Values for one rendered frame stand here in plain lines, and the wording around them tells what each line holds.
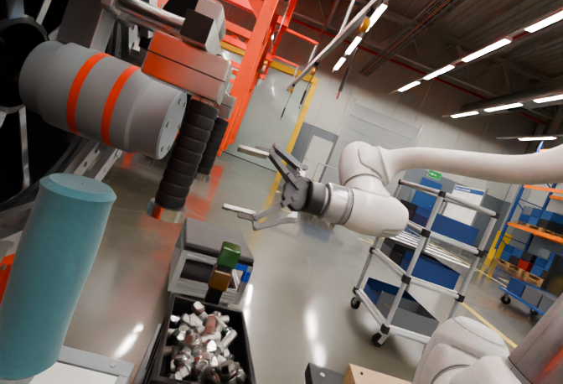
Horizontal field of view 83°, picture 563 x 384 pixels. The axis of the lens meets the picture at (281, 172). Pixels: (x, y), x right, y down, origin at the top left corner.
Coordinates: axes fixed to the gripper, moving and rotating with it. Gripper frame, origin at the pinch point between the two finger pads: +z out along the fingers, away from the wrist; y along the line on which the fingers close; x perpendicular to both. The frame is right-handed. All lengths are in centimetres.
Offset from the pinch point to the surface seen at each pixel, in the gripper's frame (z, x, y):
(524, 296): -427, -293, 22
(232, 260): -3.5, 2.0, -17.2
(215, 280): -1.4, 0.1, -21.5
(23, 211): 33.7, 4.0, -16.7
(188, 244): 9, -86, -13
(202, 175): 7.0, -2.8, -0.8
